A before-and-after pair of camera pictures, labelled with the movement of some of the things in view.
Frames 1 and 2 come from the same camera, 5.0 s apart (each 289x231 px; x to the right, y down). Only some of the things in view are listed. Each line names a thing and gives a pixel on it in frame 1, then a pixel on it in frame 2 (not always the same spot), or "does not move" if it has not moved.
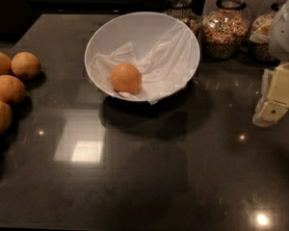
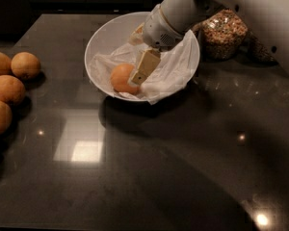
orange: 125,78 does not move
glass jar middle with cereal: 225,29 does not move
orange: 0,64 does not move
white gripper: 285,33 -> 158,29
